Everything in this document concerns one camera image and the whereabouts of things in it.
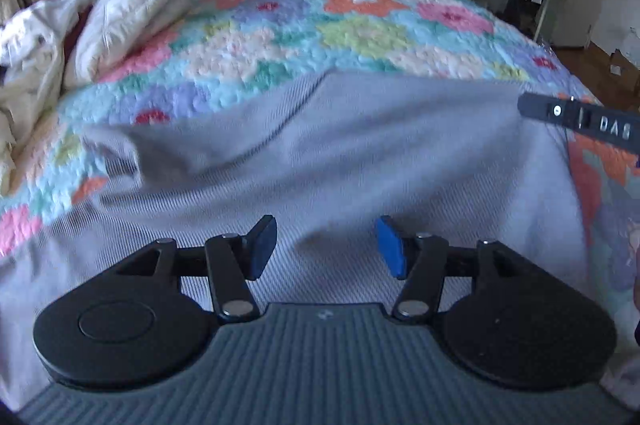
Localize crumpled cream bedding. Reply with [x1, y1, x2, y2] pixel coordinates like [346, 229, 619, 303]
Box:
[0, 0, 96, 196]

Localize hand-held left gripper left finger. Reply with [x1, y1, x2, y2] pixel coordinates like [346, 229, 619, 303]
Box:
[116, 215, 279, 322]

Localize white quilted pillow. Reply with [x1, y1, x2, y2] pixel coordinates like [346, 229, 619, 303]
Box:
[62, 0, 198, 88]

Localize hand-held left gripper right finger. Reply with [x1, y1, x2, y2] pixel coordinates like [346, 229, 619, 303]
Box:
[376, 215, 522, 322]

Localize floral quilted bedspread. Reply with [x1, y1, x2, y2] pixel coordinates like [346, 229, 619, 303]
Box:
[0, 0, 640, 406]

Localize grey knit sweater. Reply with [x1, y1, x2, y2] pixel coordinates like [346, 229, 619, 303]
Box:
[0, 71, 593, 411]

